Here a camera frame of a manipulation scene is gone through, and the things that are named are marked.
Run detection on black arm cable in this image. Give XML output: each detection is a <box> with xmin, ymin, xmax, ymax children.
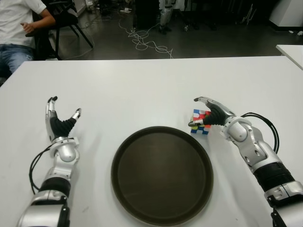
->
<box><xmin>28</xmin><ymin>144</ymin><xmax>56</xmax><ymax>193</ymax></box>
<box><xmin>241</xmin><ymin>112</ymin><xmax>280</xmax><ymax>154</ymax></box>

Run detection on black cabinet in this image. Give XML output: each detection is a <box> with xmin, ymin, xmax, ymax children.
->
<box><xmin>134</xmin><ymin>0</ymin><xmax>159</xmax><ymax>30</ymax></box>

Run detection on white neighbouring table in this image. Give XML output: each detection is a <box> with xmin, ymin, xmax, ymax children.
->
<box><xmin>276</xmin><ymin>44</ymin><xmax>303</xmax><ymax>70</ymax></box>

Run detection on black wheeled stand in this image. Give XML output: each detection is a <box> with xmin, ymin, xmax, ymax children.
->
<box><xmin>175</xmin><ymin>0</ymin><xmax>199</xmax><ymax>31</ymax></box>

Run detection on white tangled floor cable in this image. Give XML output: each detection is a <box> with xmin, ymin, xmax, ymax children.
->
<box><xmin>118</xmin><ymin>16</ymin><xmax>173</xmax><ymax>59</ymax></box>

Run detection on silver folded stand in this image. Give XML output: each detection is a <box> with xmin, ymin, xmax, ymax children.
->
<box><xmin>241</xmin><ymin>2</ymin><xmax>258</xmax><ymax>24</ymax></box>

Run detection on black chair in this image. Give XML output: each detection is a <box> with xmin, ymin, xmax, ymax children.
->
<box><xmin>33</xmin><ymin>0</ymin><xmax>94</xmax><ymax>61</ymax></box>

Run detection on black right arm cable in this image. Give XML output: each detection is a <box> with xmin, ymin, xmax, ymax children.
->
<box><xmin>241</xmin><ymin>112</ymin><xmax>280</xmax><ymax>154</ymax></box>

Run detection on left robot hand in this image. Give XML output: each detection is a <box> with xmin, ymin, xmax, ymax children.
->
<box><xmin>45</xmin><ymin>96</ymin><xmax>82</xmax><ymax>142</ymax></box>

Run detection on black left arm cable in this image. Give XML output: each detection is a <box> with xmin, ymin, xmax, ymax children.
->
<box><xmin>28</xmin><ymin>144</ymin><xmax>56</xmax><ymax>193</ymax></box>

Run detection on white cabinet with dark base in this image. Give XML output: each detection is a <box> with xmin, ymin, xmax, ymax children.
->
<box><xmin>269</xmin><ymin>0</ymin><xmax>303</xmax><ymax>31</ymax></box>

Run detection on dark brown round tray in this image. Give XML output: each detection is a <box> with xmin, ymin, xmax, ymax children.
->
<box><xmin>110</xmin><ymin>126</ymin><xmax>214</xmax><ymax>227</ymax></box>

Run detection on person in white shirt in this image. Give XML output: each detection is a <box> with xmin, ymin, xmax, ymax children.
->
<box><xmin>0</xmin><ymin>0</ymin><xmax>56</xmax><ymax>79</ymax></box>

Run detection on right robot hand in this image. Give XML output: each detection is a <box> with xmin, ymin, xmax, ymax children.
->
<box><xmin>188</xmin><ymin>96</ymin><xmax>237</xmax><ymax>127</ymax></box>

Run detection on grey humanoid robot legs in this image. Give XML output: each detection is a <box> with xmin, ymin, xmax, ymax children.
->
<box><xmin>158</xmin><ymin>0</ymin><xmax>175</xmax><ymax>34</ymax></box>

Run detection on multicoloured Rubik's cube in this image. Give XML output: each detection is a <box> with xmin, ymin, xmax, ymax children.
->
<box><xmin>190</xmin><ymin>108</ymin><xmax>212</xmax><ymax>136</ymax></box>

